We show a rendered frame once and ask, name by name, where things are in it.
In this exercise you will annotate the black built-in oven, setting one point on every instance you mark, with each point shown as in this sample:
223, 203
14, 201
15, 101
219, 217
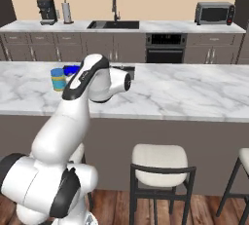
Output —
166, 48

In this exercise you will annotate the black tap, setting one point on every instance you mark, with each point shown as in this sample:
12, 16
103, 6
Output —
114, 8

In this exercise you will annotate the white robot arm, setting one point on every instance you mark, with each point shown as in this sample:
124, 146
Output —
64, 131

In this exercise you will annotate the paper towel holder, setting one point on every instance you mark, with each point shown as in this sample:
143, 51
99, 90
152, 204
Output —
67, 11

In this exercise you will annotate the white cushioned black stool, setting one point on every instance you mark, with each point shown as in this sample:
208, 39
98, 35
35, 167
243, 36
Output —
243, 170
159, 164

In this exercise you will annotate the black sink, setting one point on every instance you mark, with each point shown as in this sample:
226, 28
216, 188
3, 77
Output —
116, 25

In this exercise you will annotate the grey base cupboards run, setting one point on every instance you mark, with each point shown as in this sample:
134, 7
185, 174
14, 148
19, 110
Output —
71, 47
210, 48

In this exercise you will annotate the blue bowl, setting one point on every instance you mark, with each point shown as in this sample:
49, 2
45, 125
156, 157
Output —
70, 70

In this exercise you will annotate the grey toaster oven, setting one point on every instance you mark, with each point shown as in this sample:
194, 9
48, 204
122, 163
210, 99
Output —
214, 14

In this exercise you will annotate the blue and yellow jar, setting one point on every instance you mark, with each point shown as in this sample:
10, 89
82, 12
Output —
57, 80

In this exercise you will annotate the dark tall cabinet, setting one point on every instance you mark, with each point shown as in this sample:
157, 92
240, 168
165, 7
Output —
243, 14
6, 8

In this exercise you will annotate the black coffee machine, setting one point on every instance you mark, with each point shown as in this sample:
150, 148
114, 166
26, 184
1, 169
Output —
47, 8

